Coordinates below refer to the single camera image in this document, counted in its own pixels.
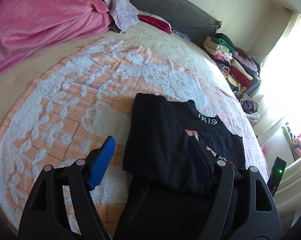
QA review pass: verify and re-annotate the black IKISS t-shirt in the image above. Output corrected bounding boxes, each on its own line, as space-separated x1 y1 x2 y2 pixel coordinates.
114 93 245 239

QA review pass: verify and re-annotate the pile of folded clothes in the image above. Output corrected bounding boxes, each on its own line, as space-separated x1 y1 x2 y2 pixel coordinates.
203 33 261 95

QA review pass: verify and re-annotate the green item at window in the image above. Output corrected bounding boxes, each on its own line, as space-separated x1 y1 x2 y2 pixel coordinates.
282 125 297 161

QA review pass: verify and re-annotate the orange white patterned bedspread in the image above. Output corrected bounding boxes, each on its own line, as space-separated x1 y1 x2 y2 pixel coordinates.
0 37 269 233

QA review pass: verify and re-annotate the white curtain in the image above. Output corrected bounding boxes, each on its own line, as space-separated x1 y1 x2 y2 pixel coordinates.
253 12 301 137

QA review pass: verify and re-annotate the beige bed sheet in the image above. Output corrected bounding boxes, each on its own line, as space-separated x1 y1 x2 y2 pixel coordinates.
0 22 231 127

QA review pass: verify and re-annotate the dark patterned pillow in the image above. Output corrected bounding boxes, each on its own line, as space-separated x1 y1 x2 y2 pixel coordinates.
172 29 192 42

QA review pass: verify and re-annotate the dark grey quilted headboard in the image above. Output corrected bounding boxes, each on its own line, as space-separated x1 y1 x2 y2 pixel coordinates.
131 0 221 48

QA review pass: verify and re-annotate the lilac crumpled garment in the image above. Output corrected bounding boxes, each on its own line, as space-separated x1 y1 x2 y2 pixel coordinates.
103 0 139 33

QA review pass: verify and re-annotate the pink blanket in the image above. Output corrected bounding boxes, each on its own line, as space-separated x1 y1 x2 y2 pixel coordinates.
0 0 114 74

